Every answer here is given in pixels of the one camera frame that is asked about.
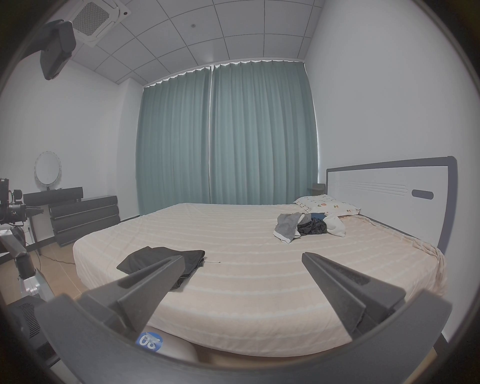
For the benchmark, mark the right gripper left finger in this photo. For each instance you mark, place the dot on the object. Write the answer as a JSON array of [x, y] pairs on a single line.
[[150, 288]]

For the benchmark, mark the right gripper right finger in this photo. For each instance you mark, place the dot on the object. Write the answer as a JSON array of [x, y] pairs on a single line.
[[348, 288]]

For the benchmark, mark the black garment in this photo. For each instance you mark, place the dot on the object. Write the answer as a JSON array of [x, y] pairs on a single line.
[[150, 258]]

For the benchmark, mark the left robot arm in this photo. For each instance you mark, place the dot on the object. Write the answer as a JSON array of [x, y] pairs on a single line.
[[30, 273]]

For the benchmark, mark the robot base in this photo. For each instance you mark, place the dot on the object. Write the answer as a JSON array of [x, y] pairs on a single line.
[[26, 322]]

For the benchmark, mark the bed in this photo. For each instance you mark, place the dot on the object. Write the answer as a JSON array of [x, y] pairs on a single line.
[[262, 262]]

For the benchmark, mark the dark grey garment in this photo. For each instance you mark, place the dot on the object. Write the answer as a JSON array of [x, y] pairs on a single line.
[[311, 227]]

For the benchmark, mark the dark blue garment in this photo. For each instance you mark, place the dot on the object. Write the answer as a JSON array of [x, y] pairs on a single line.
[[318, 216]]

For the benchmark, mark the white printed pillow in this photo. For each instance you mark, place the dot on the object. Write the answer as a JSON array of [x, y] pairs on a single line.
[[326, 204]]

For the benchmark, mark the grey garment with white trim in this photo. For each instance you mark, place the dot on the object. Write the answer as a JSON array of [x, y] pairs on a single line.
[[287, 227]]

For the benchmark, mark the black chest of drawers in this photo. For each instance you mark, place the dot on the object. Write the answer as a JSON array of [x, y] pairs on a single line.
[[86, 219]]

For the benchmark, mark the dark bedside table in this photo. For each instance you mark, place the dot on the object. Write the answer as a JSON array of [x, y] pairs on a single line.
[[318, 188]]

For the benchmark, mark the black dressing table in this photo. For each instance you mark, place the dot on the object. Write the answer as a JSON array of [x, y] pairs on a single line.
[[52, 197]]

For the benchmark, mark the blue-green curtain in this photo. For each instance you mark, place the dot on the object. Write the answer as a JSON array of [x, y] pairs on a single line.
[[262, 131], [172, 142]]

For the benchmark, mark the round white framed mirror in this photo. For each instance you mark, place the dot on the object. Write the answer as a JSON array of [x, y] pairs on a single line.
[[47, 168]]

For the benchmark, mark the ceiling air conditioner vent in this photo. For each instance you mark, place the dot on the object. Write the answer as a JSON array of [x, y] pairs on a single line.
[[92, 17]]

